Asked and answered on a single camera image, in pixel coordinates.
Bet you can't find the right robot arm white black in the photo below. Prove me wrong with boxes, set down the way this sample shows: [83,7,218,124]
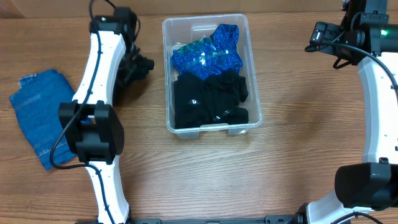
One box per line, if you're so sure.
[290,0,397,223]

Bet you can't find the blue denim cloth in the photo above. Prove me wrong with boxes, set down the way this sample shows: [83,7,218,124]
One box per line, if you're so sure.
[9,69,75,170]

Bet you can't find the shiny blue sequin cloth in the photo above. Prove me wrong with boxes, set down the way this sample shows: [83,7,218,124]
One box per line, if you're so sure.
[172,24,243,80]

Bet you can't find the black cloth with band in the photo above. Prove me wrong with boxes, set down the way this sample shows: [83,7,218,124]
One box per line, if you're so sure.
[113,55,154,104]

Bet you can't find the black cloth bundle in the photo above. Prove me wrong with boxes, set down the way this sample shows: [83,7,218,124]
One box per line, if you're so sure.
[174,72,208,129]
[202,70,249,125]

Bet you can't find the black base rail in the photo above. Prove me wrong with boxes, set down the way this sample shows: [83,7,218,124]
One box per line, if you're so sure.
[127,215,294,224]

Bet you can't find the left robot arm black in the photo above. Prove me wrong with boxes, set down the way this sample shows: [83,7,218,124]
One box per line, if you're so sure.
[58,7,140,223]

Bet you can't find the clear plastic storage bin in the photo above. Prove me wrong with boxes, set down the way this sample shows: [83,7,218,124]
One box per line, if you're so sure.
[162,14,262,139]

